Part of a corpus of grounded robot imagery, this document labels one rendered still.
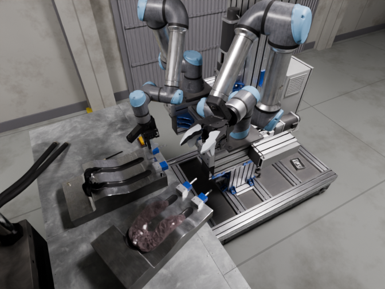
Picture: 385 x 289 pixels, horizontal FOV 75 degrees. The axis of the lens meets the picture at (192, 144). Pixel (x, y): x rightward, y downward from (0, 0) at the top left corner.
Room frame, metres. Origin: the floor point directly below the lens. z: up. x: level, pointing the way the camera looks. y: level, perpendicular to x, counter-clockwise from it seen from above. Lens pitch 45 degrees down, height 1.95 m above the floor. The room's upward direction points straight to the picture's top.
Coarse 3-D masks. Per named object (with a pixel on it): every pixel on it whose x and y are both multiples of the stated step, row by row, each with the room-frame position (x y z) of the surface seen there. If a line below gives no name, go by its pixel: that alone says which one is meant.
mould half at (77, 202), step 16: (96, 160) 0.91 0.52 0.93; (112, 160) 0.95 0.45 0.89; (128, 160) 0.95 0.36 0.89; (144, 160) 0.94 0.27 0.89; (80, 176) 0.85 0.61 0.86; (96, 176) 0.80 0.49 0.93; (112, 176) 0.82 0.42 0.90; (128, 176) 0.84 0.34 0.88; (160, 176) 0.83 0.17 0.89; (64, 192) 0.75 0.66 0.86; (80, 192) 0.75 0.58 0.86; (96, 192) 0.70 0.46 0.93; (112, 192) 0.71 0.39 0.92; (128, 192) 0.73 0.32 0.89; (144, 192) 0.77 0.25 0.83; (80, 208) 0.66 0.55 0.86; (96, 208) 0.65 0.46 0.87; (112, 208) 0.68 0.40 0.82; (80, 224) 0.60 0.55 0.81
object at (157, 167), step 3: (156, 162) 0.90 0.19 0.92; (162, 162) 0.92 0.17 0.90; (165, 162) 0.92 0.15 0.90; (171, 162) 0.92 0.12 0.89; (174, 162) 0.93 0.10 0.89; (153, 165) 0.88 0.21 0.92; (156, 165) 0.88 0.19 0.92; (159, 165) 0.88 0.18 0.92; (162, 165) 0.89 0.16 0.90; (165, 165) 0.89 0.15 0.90; (153, 168) 0.88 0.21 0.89; (156, 168) 0.86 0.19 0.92; (159, 168) 0.86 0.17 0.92; (162, 168) 0.88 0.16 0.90; (165, 168) 0.88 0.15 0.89; (156, 171) 0.85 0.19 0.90; (159, 171) 0.86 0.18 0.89
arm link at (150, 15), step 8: (144, 0) 1.26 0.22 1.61; (152, 0) 1.26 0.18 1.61; (160, 0) 1.25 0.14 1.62; (144, 8) 1.24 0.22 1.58; (152, 8) 1.24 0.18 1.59; (160, 8) 1.23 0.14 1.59; (144, 16) 1.25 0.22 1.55; (152, 16) 1.24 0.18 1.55; (160, 16) 1.23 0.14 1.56; (152, 24) 1.26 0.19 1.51; (160, 24) 1.27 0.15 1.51; (160, 32) 1.31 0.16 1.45; (168, 32) 1.35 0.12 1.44; (160, 40) 1.34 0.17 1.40; (168, 40) 1.36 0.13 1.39; (160, 48) 1.39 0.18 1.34; (160, 56) 1.45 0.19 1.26; (160, 64) 1.46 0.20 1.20
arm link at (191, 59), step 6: (186, 54) 1.45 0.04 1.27; (192, 54) 1.46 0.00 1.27; (198, 54) 1.47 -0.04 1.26; (186, 60) 1.42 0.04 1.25; (192, 60) 1.41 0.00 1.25; (198, 60) 1.42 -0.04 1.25; (186, 66) 1.42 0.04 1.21; (192, 66) 1.41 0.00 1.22; (198, 66) 1.42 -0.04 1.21; (186, 72) 1.42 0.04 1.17; (192, 72) 1.41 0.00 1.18; (198, 72) 1.42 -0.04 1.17
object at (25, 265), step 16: (32, 240) 0.55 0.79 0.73; (0, 256) 0.46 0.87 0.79; (16, 256) 0.46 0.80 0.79; (32, 256) 0.47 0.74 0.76; (0, 272) 0.39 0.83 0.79; (16, 272) 0.39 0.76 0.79; (32, 272) 0.39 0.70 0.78; (0, 288) 0.32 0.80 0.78; (16, 288) 0.32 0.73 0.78; (32, 288) 0.32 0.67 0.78
